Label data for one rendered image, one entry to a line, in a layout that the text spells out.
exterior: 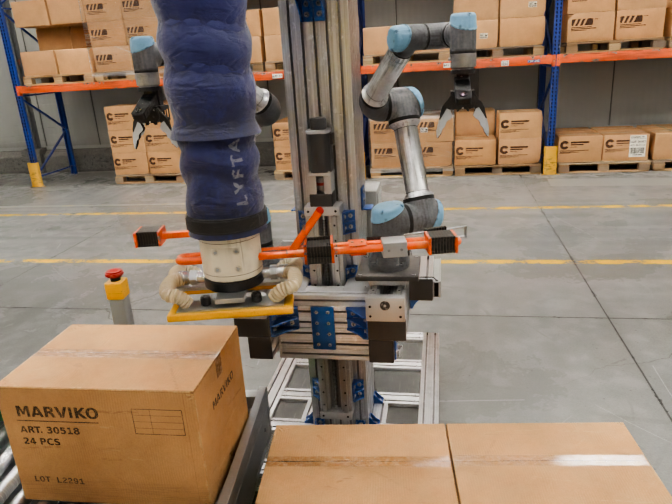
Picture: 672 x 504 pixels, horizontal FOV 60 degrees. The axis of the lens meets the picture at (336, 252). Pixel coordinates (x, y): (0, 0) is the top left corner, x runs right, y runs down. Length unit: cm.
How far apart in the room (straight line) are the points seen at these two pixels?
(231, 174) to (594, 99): 898
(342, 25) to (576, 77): 815
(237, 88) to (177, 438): 96
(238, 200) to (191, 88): 30
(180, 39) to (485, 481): 149
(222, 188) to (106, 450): 84
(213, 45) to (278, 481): 128
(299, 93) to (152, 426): 123
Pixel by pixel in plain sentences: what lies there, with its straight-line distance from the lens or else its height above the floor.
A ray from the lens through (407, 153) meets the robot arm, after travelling 214.
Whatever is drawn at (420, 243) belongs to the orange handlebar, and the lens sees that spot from 166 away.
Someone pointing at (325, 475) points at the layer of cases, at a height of 54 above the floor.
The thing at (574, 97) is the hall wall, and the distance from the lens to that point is 1014.
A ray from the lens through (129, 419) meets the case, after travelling 179.
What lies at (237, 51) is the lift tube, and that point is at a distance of 151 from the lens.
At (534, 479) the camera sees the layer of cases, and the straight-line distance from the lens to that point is 196.
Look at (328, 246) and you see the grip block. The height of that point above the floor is 128.
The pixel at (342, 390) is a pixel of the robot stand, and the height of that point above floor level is 46.
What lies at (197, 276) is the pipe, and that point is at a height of 121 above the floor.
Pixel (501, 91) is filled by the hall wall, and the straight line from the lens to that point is 996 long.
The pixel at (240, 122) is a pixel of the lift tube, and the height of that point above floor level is 163.
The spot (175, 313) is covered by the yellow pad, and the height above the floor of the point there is 115.
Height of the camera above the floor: 178
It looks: 19 degrees down
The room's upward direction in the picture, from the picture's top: 4 degrees counter-clockwise
